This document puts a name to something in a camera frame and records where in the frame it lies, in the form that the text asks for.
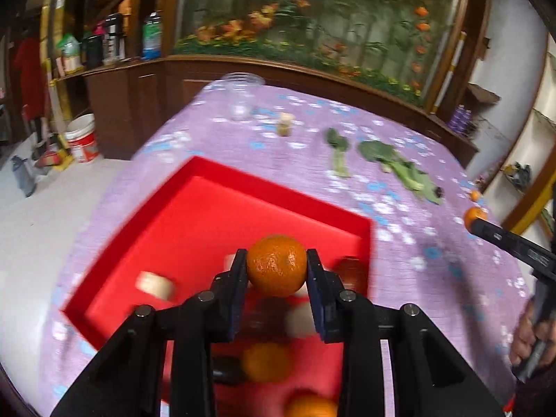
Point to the large green vegetable leaves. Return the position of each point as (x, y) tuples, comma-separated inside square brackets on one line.
[(407, 172)]

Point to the brown wooden cabinet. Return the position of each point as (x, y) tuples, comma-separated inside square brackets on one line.
[(131, 102)]

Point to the beige chunk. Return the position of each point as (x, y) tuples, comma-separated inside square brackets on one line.
[(285, 118), (155, 285)]

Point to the purple floral tablecloth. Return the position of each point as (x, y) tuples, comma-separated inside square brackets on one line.
[(470, 289)]

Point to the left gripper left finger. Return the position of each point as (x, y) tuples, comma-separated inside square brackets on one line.
[(125, 377)]

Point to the small orange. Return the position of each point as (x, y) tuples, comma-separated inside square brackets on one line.
[(265, 363), (475, 195)]

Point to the white red bucket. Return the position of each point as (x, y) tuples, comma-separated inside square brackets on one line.
[(81, 137)]

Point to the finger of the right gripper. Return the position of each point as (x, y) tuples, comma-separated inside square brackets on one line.
[(541, 260)]

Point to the red shallow box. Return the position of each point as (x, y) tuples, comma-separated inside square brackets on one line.
[(189, 231)]

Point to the purple bottles on shelf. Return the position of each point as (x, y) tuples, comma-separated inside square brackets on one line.
[(459, 119)]

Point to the flower display glass panel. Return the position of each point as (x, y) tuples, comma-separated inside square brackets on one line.
[(391, 45)]

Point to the right hand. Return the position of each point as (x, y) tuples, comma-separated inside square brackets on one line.
[(525, 335)]

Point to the clear plastic cup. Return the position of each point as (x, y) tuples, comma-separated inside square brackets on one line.
[(240, 88)]

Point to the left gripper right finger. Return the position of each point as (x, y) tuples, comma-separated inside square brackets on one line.
[(430, 377)]

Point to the green olive fruit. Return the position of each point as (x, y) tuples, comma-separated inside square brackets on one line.
[(283, 129)]

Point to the broom and dustpan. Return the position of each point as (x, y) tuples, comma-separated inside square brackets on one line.
[(52, 151)]

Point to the small green vegetable leaf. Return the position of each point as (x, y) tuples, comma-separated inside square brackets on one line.
[(340, 146)]

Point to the green water bottle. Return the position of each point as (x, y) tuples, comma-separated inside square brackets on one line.
[(152, 36)]

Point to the black kettle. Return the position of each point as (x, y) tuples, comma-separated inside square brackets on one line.
[(93, 50)]

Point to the black steel thermos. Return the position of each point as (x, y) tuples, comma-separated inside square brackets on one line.
[(113, 39)]

